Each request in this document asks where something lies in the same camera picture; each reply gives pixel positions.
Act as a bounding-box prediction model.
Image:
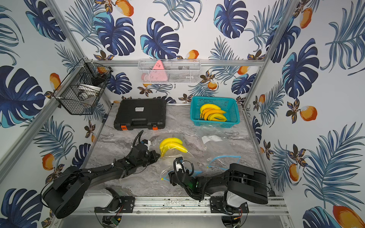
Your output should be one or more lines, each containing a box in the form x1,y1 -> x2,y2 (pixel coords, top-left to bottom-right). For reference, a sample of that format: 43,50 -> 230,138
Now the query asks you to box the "aluminium front rail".
71,196 -> 289,216

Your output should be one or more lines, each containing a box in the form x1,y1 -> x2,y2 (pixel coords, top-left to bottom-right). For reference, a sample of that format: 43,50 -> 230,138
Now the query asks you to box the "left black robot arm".
40,131 -> 160,219

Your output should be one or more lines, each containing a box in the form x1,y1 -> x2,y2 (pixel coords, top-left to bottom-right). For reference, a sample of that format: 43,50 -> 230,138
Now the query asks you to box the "pink triangular item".
149,60 -> 168,82

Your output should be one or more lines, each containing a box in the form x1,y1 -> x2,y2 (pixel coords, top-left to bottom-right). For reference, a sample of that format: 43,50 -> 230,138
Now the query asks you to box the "single yellow banana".
207,113 -> 227,122

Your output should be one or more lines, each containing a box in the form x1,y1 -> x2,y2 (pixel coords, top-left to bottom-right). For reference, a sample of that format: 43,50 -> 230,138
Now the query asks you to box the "clear zip-top bag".
197,126 -> 241,171
148,133 -> 202,181

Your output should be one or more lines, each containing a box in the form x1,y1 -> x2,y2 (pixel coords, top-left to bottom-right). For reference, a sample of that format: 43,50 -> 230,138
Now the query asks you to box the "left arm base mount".
94,187 -> 136,214

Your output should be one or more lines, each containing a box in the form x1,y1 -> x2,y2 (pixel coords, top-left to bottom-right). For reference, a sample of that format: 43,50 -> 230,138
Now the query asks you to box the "black plastic tool case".
114,98 -> 167,131

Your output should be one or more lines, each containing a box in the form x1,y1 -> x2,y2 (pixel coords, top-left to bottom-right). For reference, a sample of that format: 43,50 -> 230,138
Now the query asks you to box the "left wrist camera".
141,139 -> 151,150

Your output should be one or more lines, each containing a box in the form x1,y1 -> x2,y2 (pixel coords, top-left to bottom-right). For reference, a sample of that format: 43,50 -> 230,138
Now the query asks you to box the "teal plastic basket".
190,97 -> 240,128

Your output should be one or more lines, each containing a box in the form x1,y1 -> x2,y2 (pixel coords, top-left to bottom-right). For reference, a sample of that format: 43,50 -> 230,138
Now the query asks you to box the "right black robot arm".
168,157 -> 269,208

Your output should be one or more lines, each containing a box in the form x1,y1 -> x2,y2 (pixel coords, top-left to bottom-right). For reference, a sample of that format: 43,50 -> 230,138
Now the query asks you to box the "black wire basket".
52,59 -> 113,116

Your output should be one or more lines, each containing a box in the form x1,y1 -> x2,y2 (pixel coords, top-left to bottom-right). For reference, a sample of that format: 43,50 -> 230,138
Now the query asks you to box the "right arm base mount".
209,195 -> 249,215

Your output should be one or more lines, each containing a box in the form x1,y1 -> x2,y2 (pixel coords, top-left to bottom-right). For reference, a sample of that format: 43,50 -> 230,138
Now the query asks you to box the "orange-yellow banana pair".
201,109 -> 226,120

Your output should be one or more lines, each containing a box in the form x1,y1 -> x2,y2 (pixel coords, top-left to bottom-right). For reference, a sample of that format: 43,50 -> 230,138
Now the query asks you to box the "white wire wall basket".
137,59 -> 201,84

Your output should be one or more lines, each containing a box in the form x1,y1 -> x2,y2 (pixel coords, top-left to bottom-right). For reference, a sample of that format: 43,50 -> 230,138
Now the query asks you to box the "yellow banana bunch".
159,138 -> 188,157
200,104 -> 221,114

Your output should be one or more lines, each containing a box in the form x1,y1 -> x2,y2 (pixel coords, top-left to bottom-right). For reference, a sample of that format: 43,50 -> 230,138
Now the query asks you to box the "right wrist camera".
173,159 -> 185,173

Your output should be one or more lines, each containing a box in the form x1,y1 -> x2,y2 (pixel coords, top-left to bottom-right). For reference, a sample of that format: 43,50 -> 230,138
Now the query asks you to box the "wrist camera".
141,139 -> 151,150
173,159 -> 185,173

